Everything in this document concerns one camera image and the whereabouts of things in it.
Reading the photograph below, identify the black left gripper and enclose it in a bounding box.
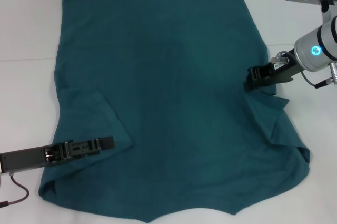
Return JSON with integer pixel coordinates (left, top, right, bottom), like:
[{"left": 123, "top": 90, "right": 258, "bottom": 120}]
[{"left": 0, "top": 142, "right": 67, "bottom": 175}]

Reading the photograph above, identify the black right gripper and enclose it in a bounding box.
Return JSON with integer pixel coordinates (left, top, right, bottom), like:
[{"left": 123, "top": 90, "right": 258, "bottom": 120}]
[{"left": 243, "top": 50, "right": 304, "bottom": 93}]

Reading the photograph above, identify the teal blue shirt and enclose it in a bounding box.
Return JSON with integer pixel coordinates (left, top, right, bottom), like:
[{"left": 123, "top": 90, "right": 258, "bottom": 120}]
[{"left": 38, "top": 0, "right": 312, "bottom": 224}]

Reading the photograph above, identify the left gripper cable with plug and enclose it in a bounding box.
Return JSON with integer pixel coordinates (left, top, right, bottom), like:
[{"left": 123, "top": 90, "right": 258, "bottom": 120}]
[{"left": 0, "top": 172, "right": 30, "bottom": 207}]

